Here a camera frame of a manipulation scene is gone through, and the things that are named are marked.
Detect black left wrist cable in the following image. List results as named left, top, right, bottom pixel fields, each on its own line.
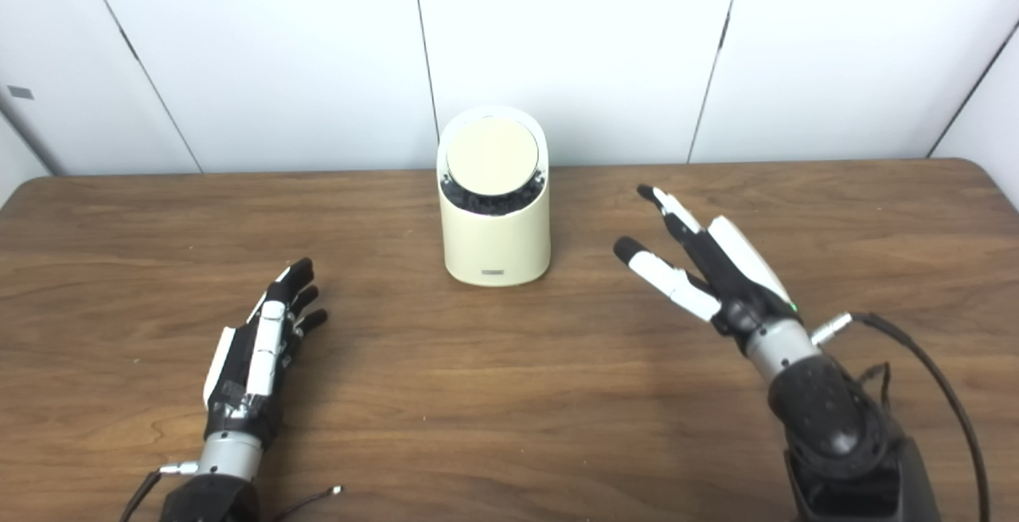
left=119, top=461, right=200, bottom=522

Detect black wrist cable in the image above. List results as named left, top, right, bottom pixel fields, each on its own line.
left=810, top=311, right=990, bottom=522
left=119, top=461, right=200, bottom=522

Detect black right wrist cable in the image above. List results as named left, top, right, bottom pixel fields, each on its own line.
left=810, top=311, right=990, bottom=522

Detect black bin liner bag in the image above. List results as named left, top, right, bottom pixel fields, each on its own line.
left=440, top=172, right=547, bottom=216

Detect cream round bin lid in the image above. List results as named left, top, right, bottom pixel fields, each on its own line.
left=446, top=116, right=540, bottom=197

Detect cream-colored round bin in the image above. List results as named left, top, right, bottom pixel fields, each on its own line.
left=436, top=106, right=552, bottom=287

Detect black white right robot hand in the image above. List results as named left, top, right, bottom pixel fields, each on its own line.
left=613, top=184, right=801, bottom=340

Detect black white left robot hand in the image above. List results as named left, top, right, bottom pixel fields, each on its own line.
left=202, top=258, right=329, bottom=447

